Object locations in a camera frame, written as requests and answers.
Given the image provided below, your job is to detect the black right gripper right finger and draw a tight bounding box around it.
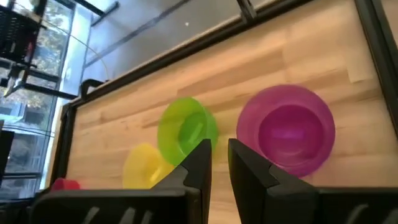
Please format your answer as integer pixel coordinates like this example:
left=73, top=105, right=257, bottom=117
left=228, top=138, right=398, bottom=224

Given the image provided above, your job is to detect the black aluminium table frame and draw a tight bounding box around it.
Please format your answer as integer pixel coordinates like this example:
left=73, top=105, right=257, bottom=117
left=49, top=0, right=398, bottom=187

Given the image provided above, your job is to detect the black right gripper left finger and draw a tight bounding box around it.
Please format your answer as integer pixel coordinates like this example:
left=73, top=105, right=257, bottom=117
left=29, top=139, right=212, bottom=224

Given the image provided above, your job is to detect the magenta translucent plastic bowl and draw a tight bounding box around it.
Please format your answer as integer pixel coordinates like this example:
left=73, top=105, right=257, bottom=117
left=236, top=83, right=336, bottom=178

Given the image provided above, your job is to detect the green translucent plastic bowl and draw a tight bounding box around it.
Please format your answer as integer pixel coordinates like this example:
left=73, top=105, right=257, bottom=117
left=157, top=96, right=219, bottom=166

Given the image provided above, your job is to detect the red translucent plastic bowl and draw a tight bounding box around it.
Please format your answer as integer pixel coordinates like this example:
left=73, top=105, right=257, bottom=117
left=51, top=177, right=81, bottom=191

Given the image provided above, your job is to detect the yellow translucent plastic bowl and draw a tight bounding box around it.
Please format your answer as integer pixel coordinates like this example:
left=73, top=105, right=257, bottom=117
left=122, top=142, right=175, bottom=190

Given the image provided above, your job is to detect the black frame clamp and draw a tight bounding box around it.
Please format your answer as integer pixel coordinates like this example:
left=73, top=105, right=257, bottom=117
left=80, top=78, right=105, bottom=99

